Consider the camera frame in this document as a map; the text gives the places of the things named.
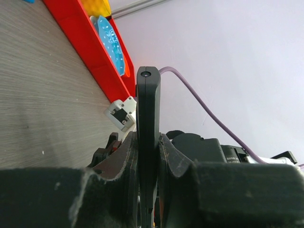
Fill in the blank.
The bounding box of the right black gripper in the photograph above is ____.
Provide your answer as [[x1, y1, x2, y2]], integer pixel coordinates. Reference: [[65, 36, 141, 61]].
[[88, 133, 122, 168]]

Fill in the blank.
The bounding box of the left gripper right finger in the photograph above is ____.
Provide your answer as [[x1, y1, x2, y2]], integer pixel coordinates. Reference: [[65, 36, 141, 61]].
[[158, 135, 304, 228]]

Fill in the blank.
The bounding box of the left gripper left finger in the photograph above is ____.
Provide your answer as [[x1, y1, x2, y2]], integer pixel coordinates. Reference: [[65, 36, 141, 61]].
[[0, 132, 139, 228]]

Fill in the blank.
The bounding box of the black remote control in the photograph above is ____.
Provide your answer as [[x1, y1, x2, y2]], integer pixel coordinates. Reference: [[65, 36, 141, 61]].
[[136, 66, 161, 228]]

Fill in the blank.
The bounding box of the orange bowl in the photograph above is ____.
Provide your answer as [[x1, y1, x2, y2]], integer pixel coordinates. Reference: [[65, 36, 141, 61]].
[[124, 58, 130, 77]]

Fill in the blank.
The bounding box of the blue dotted plate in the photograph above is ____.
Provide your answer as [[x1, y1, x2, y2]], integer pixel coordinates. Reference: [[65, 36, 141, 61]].
[[94, 16, 125, 76]]

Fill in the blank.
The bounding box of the red plastic tray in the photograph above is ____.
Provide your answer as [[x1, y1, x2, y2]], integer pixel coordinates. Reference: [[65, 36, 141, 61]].
[[44, 0, 136, 102]]

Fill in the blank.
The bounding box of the yellow mug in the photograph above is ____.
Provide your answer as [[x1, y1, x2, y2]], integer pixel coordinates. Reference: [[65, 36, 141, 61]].
[[81, 0, 112, 17]]

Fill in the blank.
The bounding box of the blue battery near bowl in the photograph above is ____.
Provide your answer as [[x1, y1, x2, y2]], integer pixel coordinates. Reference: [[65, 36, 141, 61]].
[[24, 0, 35, 4]]

